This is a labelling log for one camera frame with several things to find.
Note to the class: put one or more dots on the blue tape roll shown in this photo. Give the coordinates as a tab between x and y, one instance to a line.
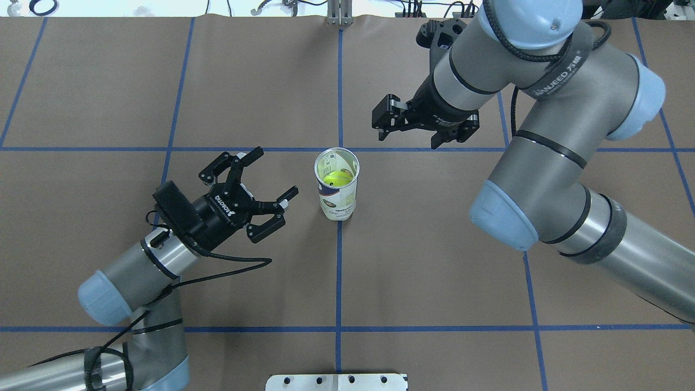
42	8

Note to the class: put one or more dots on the clear tennis ball can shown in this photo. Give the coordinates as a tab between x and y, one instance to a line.
338	204

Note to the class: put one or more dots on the tennis ball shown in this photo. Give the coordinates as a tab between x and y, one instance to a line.
338	178

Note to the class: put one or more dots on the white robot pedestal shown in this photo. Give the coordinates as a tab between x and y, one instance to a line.
354	381

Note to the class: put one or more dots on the reacher grabber stick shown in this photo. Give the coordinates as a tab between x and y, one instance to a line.
276	8

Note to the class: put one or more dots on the aluminium frame post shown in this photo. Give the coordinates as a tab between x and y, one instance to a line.
339	13

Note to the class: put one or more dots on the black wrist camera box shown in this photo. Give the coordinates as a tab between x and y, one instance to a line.
176	211

